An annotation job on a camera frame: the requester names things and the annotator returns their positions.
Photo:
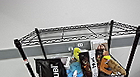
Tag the yellow toy figure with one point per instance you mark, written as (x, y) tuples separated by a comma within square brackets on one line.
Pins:
[(77, 53)]

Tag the white box brown print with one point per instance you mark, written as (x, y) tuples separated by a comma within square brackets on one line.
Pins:
[(100, 45)]

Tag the black box white side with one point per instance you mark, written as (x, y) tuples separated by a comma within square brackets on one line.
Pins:
[(86, 66)]

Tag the blue plush toy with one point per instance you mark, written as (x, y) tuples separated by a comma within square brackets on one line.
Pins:
[(74, 70)]

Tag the orange plush toy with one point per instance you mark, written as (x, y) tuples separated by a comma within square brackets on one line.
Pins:
[(110, 65)]

